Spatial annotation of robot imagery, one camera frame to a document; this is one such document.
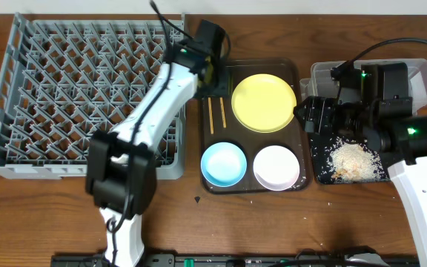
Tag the yellow plate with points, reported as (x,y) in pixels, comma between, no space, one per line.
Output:
(263,103)

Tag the light blue bowl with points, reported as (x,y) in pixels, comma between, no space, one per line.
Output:
(223,164)

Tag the dark brown serving tray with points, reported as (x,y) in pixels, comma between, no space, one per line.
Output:
(291,136)

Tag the grey dishwasher rack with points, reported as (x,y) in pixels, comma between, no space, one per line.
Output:
(62,80)

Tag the black waste tray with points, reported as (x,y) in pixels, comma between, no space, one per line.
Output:
(318,145)

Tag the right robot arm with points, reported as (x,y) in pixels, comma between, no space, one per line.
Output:
(374,104)

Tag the white pink bowl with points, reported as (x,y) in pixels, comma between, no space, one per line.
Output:
(276,168)

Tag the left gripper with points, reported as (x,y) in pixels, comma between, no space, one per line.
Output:
(218,79)

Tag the wooden chopstick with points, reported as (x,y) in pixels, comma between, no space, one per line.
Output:
(222,108)
(210,115)

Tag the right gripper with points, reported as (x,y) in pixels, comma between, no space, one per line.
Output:
(314,104)

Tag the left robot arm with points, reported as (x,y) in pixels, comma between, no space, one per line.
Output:
(121,165)

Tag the rice and food scraps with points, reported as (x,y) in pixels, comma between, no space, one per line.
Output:
(353,162)

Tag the clear plastic bin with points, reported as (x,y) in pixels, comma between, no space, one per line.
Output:
(321,84)

